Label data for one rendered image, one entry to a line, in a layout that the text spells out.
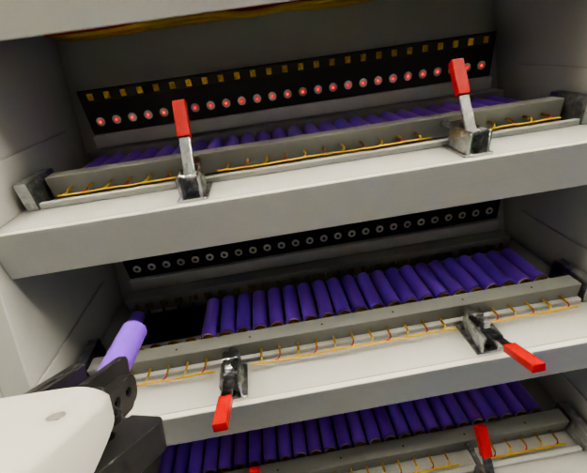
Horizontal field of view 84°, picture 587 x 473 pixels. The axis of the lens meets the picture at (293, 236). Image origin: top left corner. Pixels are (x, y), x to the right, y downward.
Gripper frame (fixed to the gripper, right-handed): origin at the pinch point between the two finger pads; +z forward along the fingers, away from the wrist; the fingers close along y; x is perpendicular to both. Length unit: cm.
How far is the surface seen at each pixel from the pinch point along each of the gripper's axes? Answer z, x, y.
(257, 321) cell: 20.9, 2.3, -7.6
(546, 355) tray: 14.7, 9.2, -37.0
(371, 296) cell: 21.9, 1.8, -21.8
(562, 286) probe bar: 18.0, 3.4, -42.6
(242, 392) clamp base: 14.6, 7.6, -5.7
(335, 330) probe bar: 18.1, 4.1, -16.3
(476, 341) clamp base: 15.3, 6.7, -30.3
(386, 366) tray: 15.4, 7.8, -20.6
